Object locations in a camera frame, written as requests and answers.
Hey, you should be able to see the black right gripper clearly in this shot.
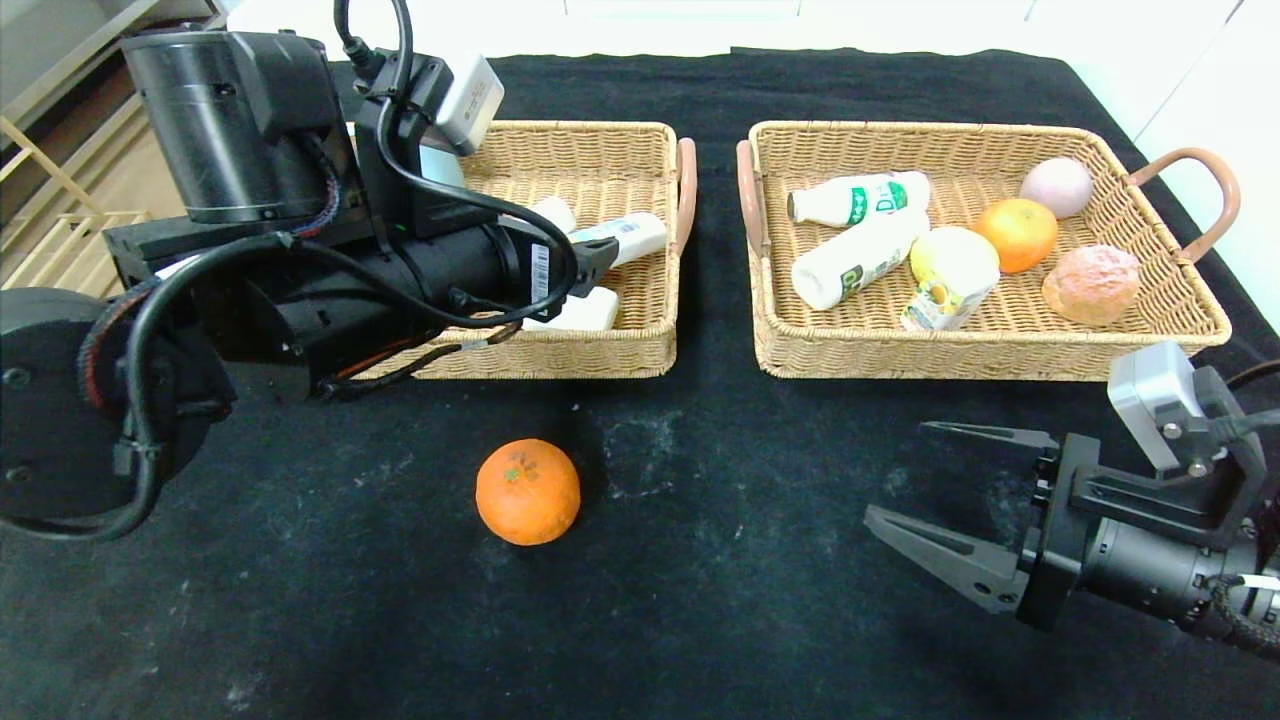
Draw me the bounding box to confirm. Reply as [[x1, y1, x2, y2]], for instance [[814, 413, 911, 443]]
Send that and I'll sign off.
[[863, 420, 1220, 633]]

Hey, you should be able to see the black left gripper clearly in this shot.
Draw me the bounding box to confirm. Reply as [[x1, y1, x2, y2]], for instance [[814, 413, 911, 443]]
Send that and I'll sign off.
[[392, 216, 620, 329]]

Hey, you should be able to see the white tube with blue cap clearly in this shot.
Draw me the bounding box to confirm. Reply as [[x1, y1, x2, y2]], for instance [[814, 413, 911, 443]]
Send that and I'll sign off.
[[570, 212, 668, 269]]

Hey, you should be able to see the white shoe brush bottle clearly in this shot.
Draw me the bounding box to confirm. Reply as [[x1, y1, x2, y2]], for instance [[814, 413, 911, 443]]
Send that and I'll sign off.
[[525, 196, 579, 236]]

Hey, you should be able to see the yellow lemon drink carton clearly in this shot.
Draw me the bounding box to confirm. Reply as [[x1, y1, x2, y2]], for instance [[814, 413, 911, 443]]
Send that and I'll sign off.
[[900, 235, 1001, 333]]

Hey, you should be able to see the orange with stem mark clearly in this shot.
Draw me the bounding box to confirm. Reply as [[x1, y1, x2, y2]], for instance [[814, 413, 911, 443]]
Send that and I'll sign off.
[[475, 438, 582, 547]]

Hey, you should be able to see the yellow lemon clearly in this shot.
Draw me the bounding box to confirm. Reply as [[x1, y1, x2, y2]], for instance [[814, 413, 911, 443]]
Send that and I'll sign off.
[[910, 226, 999, 284]]

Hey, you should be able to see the white milk bottle green label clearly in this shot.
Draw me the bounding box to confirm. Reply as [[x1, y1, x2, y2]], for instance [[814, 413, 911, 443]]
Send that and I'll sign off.
[[792, 208, 931, 311]]

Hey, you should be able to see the wicker basket with toiletries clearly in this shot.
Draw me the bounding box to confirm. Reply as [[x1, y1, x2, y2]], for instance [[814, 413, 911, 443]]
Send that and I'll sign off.
[[345, 120, 698, 381]]

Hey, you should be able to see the wicker basket with food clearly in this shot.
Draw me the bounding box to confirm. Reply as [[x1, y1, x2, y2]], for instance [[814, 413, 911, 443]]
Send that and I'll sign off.
[[736, 120, 1241, 384]]

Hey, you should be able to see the white soap bar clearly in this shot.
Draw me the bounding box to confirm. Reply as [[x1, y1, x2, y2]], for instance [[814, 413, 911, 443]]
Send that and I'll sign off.
[[520, 287, 621, 333]]

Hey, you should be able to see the light blue mug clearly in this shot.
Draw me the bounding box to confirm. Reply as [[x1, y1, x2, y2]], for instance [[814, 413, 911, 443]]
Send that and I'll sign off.
[[420, 145, 466, 189]]

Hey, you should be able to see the brown bread roll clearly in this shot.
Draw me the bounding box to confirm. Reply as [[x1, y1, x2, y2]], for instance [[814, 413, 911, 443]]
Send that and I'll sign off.
[[1042, 245, 1141, 326]]

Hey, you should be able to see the white AD drink bottle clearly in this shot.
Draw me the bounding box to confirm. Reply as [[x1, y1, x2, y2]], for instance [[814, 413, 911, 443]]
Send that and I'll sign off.
[[787, 170, 931, 229]]

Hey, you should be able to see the white low table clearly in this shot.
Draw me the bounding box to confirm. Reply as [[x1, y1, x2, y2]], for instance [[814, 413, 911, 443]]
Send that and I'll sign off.
[[228, 0, 1081, 113]]

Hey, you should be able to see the orange with smooth skin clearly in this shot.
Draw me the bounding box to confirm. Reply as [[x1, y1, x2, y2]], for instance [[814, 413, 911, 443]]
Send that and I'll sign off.
[[972, 197, 1059, 275]]

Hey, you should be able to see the pale pink egg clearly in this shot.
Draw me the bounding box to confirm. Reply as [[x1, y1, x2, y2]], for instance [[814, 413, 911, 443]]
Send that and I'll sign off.
[[1018, 157, 1094, 221]]

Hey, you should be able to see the light wooden rolling rack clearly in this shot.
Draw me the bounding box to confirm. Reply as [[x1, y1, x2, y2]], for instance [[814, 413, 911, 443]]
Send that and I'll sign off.
[[0, 115, 151, 296]]

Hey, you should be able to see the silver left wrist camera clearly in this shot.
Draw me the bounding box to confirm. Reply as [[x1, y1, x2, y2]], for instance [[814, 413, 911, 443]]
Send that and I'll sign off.
[[435, 55, 506, 156]]

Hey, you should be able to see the smooth black camera cable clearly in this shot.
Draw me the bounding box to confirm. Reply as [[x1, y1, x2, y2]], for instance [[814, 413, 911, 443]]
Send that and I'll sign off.
[[1225, 360, 1280, 436], [20, 0, 583, 546]]

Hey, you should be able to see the braided black red cable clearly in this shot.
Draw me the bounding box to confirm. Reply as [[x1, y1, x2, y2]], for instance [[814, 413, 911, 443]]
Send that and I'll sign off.
[[78, 275, 161, 416]]

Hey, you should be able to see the grey metal shelf frame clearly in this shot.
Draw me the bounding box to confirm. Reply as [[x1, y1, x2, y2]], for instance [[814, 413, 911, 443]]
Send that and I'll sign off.
[[0, 0, 233, 131]]

